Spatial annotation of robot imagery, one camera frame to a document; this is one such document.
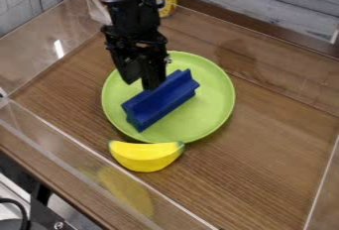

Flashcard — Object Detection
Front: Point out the yellow toy banana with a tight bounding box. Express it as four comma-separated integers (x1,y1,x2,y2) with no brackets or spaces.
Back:
108,141,186,173

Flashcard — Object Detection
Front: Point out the green plate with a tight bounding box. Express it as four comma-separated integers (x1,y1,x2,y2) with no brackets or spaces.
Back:
100,51,236,143

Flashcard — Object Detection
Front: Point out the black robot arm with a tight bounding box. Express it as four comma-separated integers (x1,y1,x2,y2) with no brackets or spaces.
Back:
102,0,170,89

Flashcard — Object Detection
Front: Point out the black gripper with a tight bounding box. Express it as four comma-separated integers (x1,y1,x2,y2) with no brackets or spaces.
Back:
102,0,170,89

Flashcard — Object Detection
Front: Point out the clear acrylic tray wall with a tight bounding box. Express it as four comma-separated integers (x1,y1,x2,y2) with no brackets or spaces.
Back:
0,0,339,230

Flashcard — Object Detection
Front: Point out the blue foam block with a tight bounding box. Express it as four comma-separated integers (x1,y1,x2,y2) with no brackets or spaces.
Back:
120,68,200,132

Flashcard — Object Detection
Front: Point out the black cable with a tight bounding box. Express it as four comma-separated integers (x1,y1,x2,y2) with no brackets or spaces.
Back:
0,197,32,230

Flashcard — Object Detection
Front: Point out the black metal table leg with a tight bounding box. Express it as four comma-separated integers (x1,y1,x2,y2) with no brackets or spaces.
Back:
30,183,76,230

